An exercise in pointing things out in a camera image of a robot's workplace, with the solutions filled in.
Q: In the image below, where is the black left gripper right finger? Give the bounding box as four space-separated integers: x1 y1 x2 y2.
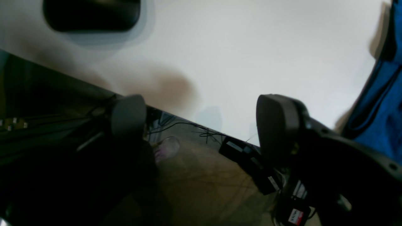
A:
256 94 402 226

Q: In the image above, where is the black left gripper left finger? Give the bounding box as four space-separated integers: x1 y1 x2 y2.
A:
1 94 147 226

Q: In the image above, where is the blue t-shirt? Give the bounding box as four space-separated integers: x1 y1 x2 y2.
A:
342 0 402 164

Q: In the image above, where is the black box with name sticker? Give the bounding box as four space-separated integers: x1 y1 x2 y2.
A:
275 197 311 226

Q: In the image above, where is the black power adapter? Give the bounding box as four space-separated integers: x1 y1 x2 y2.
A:
219 137 283 195

